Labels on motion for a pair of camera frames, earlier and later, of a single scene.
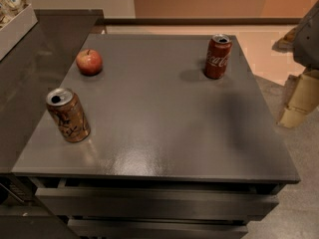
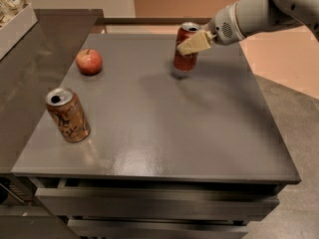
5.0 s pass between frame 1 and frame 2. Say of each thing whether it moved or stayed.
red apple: stayed
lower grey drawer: stayed
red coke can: moved
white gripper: moved
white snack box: stayed
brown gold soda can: stayed
